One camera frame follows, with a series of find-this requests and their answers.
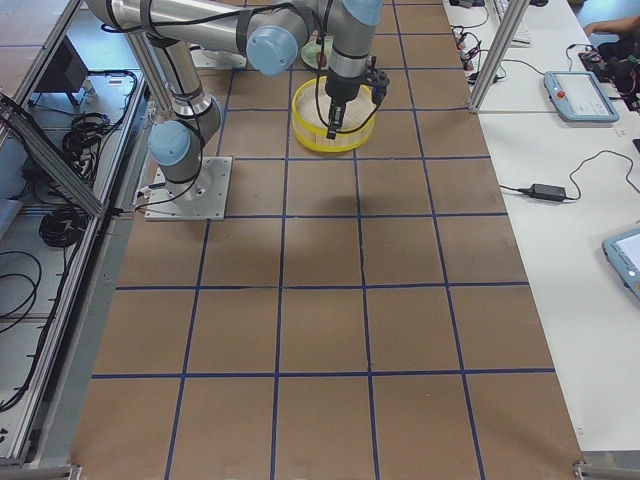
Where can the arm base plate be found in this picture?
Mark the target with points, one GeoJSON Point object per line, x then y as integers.
{"type": "Point", "coordinates": [206, 199]}

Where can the brown paper table cover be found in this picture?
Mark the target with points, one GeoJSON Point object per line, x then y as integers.
{"type": "Point", "coordinates": [358, 316]}

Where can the near teach pendant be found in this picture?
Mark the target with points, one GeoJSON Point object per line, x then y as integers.
{"type": "Point", "coordinates": [622, 252]}

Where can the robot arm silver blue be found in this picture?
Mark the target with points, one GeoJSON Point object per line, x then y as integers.
{"type": "Point", "coordinates": [269, 37]}

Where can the aluminium frame post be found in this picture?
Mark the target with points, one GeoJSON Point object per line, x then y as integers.
{"type": "Point", "coordinates": [504, 35]}

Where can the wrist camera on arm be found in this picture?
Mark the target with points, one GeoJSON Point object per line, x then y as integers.
{"type": "Point", "coordinates": [377, 80]}

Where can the far teach pendant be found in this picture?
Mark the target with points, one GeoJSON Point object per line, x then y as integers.
{"type": "Point", "coordinates": [579, 97]}

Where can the black power adapter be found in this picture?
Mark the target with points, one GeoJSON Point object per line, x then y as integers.
{"type": "Point", "coordinates": [545, 192]}

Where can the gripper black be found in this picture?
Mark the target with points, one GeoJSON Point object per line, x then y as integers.
{"type": "Point", "coordinates": [340, 88]}

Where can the green plate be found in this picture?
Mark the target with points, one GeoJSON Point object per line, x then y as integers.
{"type": "Point", "coordinates": [315, 56]}

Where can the teach pendant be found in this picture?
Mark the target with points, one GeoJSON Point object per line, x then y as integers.
{"type": "Point", "coordinates": [622, 252]}
{"type": "Point", "coordinates": [579, 97]}

